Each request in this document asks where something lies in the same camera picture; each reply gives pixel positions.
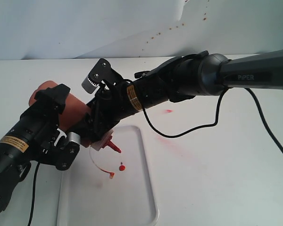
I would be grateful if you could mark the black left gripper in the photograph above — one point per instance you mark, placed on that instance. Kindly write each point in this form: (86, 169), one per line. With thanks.
(38, 123)

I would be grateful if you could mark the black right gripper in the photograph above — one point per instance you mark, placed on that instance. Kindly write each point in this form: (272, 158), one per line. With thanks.
(111, 104)

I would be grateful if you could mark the red sauce squeeze bottle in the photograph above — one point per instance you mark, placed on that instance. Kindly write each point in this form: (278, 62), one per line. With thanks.
(74, 111)

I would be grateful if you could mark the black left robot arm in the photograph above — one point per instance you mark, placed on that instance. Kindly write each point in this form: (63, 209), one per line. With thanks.
(13, 172)

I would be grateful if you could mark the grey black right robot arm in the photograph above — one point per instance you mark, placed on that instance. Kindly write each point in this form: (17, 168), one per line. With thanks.
(177, 79)

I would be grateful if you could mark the red sauce blob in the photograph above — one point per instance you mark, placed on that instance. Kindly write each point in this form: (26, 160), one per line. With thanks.
(122, 167)

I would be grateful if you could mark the white rectangular tray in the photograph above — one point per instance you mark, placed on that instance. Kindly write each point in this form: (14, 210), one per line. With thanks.
(94, 192)

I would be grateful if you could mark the white paper backdrop sheet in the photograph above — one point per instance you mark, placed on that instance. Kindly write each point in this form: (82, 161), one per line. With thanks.
(57, 29)

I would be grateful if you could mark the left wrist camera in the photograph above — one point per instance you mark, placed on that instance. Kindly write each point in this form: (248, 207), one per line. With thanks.
(63, 153)

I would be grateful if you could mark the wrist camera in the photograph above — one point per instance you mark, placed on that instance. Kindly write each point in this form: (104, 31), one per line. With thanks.
(63, 153)
(102, 71)

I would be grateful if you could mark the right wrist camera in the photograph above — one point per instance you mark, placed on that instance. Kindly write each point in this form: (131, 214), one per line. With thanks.
(102, 71)

